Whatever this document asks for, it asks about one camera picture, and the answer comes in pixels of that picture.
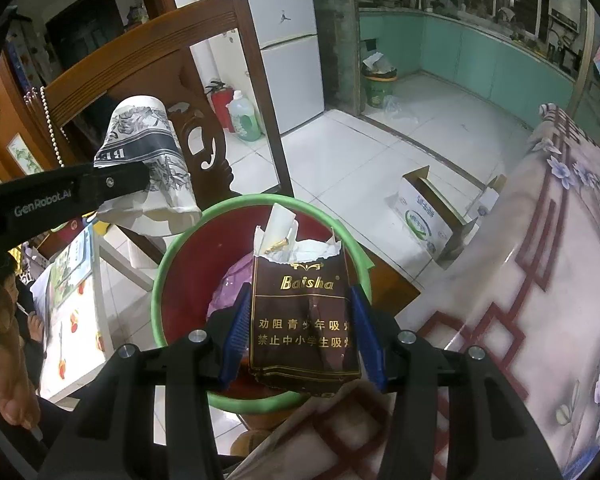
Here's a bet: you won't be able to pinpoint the green trash bin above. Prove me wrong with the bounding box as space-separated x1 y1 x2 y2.
361 52 398 108

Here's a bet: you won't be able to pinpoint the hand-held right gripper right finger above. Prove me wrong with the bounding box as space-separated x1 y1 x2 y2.
350 285 564 480

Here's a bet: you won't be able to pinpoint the patterned paper cup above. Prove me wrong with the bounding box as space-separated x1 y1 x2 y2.
92 95 203 236

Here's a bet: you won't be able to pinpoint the white green cardboard box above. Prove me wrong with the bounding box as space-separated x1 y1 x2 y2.
394 166 481 261

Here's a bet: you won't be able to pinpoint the red bin with green rim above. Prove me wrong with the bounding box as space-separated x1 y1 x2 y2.
151 194 376 416

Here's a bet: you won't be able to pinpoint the pink plastic bag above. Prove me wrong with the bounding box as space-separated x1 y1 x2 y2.
206 255 256 321

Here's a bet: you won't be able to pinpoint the clear plastic bag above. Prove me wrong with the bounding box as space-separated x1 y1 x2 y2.
382 94 421 126

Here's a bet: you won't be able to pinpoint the framed picture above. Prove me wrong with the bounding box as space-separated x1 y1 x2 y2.
6 132 45 177

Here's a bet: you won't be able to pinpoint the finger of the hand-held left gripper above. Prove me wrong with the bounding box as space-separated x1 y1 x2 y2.
80 161 152 207

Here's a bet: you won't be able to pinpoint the carved wooden chair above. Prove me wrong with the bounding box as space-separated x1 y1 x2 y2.
42 0 296 266

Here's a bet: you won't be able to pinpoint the white refrigerator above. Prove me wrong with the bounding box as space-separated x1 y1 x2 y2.
187 0 326 136

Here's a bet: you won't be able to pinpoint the red fire extinguisher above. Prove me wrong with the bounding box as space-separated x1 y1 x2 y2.
205 80 236 133

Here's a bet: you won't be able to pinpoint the teal kitchen cabinets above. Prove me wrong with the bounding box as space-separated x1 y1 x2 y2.
357 10 588 121

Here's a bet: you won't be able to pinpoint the green detergent bottle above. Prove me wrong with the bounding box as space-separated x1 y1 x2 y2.
226 90 262 142

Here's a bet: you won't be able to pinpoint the person's left hand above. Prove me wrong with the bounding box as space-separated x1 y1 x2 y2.
0 265 43 431

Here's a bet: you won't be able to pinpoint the white bead string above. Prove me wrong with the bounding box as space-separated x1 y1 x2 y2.
24 86 63 168

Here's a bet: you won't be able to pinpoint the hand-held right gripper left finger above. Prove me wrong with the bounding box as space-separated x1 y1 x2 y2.
37 282 255 480

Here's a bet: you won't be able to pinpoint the small white blue box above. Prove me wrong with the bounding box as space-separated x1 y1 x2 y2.
477 175 508 218

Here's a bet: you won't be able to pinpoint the white fruit print table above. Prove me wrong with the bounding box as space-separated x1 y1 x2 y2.
30 220 111 403

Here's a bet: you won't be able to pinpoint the brown cigarette pack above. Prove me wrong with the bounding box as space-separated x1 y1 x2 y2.
247 202 363 396

